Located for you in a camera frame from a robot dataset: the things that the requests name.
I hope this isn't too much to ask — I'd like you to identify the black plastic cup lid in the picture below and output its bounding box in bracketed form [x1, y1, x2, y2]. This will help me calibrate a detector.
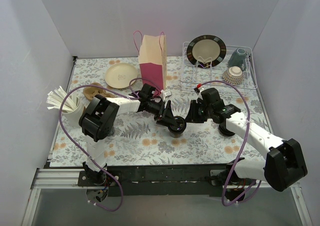
[168, 116, 187, 134]

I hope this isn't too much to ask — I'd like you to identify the pink paper gift bag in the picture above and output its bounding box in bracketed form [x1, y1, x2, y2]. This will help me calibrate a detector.
[133, 31, 167, 90]

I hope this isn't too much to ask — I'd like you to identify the black printed coffee cup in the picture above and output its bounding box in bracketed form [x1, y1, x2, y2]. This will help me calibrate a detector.
[170, 133, 182, 138]

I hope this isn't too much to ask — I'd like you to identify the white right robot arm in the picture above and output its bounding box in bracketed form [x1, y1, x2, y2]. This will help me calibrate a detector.
[185, 86, 308, 192]

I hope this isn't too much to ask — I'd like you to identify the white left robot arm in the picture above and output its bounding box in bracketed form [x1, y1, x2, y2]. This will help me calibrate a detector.
[78, 84, 186, 186]

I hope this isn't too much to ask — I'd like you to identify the floral patterned table mat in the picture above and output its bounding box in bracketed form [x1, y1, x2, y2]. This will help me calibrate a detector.
[49, 56, 272, 167]

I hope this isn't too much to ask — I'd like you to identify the stack of black lids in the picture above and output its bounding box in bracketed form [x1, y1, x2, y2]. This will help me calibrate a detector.
[218, 125, 235, 137]

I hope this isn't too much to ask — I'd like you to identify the patterned ceramic bowl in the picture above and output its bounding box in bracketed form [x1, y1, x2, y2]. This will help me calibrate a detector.
[222, 66, 244, 85]

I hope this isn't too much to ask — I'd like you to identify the cream round plate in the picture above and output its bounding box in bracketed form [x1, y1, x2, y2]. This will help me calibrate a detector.
[104, 63, 138, 89]

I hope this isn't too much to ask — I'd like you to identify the stack of black cups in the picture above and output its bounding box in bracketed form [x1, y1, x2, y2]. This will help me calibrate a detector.
[107, 127, 115, 136]

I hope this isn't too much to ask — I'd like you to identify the dark rimmed dinner plate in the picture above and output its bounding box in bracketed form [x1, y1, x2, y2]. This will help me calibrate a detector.
[186, 35, 227, 68]

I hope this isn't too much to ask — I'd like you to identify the grey blue mug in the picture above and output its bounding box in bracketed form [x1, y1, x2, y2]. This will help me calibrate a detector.
[227, 48, 248, 67]

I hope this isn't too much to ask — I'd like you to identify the brown cardboard cup carrier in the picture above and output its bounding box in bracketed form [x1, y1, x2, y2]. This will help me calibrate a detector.
[83, 86, 116, 101]

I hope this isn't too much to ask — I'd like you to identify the white straw holder cup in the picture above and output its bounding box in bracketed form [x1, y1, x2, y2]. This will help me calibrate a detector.
[61, 97, 85, 127]

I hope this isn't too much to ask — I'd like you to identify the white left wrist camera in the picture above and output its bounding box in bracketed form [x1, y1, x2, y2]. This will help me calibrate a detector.
[160, 90, 172, 100]

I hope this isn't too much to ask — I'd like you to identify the white wire dish rack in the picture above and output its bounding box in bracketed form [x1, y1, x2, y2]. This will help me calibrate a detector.
[180, 42, 258, 94]

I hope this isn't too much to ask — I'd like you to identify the black table edge rail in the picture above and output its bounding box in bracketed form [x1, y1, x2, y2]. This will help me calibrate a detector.
[77, 163, 231, 196]

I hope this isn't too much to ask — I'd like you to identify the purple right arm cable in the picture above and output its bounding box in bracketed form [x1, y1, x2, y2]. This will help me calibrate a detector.
[199, 80, 262, 207]

